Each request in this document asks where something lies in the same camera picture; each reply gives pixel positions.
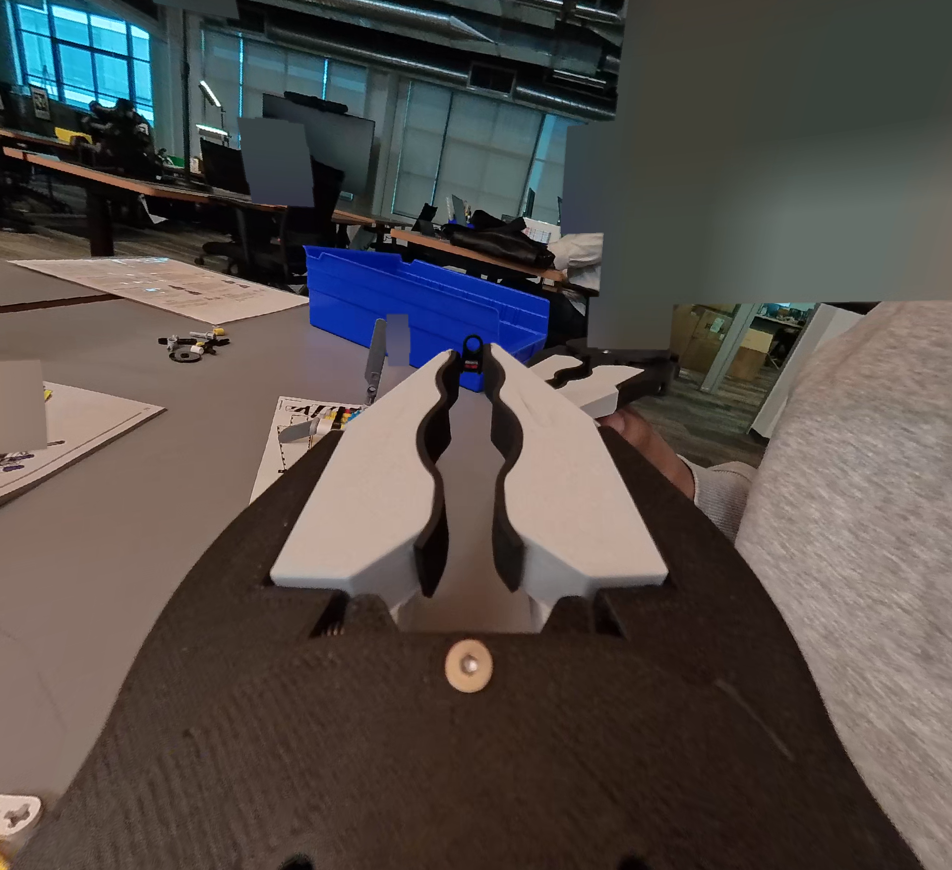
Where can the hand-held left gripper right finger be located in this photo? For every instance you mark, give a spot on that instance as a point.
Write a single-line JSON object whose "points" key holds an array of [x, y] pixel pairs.
{"points": [[580, 505]]}

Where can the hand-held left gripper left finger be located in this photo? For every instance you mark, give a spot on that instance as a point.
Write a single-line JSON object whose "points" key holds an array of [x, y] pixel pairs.
{"points": [[349, 498]]}

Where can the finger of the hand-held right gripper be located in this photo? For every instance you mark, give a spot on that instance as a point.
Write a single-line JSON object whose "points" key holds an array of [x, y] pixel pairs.
{"points": [[558, 362], [613, 386]]}

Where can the lego sticker sheet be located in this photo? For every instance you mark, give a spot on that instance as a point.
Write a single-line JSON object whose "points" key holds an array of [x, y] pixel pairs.
{"points": [[297, 461]]}

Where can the grey lego rotor blade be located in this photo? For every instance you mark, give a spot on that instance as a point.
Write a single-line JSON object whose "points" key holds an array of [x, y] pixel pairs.
{"points": [[301, 431]]}

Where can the pile of small lego parts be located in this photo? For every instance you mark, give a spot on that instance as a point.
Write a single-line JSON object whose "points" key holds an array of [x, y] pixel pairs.
{"points": [[190, 345]]}

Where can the open lego instruction booklet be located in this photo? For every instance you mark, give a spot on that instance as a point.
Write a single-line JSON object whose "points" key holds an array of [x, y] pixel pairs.
{"points": [[89, 431]]}

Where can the person's right hand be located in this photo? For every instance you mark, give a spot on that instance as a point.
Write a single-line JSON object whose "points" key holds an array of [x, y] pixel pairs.
{"points": [[654, 450]]}

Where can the cardboard box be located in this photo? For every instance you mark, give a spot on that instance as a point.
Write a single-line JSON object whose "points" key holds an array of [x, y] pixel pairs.
{"points": [[714, 334]]}

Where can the black bag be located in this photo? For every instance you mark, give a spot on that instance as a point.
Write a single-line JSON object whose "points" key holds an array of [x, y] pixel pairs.
{"points": [[498, 241]]}

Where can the white board panel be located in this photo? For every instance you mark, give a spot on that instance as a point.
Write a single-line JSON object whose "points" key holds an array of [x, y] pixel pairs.
{"points": [[803, 379]]}

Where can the blue plastic bin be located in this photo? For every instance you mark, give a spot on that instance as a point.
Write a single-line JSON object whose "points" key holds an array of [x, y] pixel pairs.
{"points": [[387, 297]]}

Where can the white instruction sheet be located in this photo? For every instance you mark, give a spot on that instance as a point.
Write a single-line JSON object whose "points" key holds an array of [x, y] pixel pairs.
{"points": [[171, 286]]}

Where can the large dark monitor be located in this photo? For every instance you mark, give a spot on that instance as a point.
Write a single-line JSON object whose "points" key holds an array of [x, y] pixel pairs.
{"points": [[342, 148]]}

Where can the long wooden desk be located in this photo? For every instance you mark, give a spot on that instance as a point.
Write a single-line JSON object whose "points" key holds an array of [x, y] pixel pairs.
{"points": [[178, 191]]}

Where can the small dark monitor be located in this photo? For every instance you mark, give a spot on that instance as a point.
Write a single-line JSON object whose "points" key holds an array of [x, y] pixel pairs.
{"points": [[223, 167]]}

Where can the desk lamp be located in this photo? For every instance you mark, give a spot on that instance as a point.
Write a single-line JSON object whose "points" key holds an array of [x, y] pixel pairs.
{"points": [[210, 95]]}

